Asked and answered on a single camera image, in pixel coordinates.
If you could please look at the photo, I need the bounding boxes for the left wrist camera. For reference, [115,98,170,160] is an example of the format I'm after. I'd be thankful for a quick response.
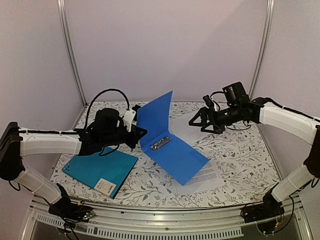
[122,104,141,132]

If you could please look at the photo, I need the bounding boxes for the blue ring binder folder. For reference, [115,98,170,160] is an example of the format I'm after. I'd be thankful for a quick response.
[137,91,209,186]

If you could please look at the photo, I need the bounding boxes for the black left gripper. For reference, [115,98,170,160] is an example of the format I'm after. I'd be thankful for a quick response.
[101,124,147,149]

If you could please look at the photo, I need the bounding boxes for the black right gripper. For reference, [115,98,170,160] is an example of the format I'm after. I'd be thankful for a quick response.
[189,104,242,135]

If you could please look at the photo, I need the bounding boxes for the floral table cloth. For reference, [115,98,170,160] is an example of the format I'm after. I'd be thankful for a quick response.
[49,100,283,209]

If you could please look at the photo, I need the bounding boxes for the right arm base board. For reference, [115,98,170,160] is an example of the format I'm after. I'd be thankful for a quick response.
[240,200,285,223]

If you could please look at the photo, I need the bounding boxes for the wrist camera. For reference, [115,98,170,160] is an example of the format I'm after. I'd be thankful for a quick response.
[202,95,221,112]
[122,104,141,132]

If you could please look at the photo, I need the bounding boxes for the right aluminium frame post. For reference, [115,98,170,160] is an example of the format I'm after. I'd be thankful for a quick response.
[248,0,275,99]

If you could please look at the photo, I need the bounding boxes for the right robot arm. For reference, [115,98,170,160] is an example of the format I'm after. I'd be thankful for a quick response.
[188,82,320,218]

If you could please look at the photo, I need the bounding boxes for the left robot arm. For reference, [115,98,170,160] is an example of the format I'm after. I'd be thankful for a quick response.
[0,108,148,217]

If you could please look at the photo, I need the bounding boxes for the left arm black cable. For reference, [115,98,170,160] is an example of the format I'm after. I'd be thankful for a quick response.
[84,87,131,128]

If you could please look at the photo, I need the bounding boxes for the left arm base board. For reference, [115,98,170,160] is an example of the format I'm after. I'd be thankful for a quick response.
[48,198,95,223]

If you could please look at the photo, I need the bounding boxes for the aluminium front rail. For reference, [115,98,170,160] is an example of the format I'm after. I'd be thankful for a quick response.
[21,195,315,240]

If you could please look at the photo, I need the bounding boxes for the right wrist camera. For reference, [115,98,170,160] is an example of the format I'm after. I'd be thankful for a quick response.
[202,95,221,112]

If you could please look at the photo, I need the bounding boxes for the aluminium frame post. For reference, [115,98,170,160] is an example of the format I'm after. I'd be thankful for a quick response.
[248,0,275,99]
[56,0,87,107]

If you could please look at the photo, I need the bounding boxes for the teal box with label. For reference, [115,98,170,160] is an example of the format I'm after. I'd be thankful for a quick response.
[62,147,138,199]

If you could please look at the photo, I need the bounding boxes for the printed paper sheet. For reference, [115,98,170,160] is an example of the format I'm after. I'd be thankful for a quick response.
[169,116,199,146]
[185,160,225,188]

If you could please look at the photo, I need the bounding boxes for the left aluminium frame post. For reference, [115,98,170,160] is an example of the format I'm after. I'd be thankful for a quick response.
[56,0,87,107]

